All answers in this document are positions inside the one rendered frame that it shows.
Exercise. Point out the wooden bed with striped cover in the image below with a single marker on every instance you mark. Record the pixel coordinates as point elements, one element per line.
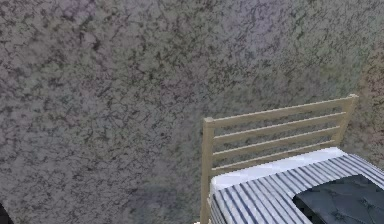
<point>253,196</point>

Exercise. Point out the black rounded object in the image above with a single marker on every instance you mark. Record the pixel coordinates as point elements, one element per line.
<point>4,216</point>

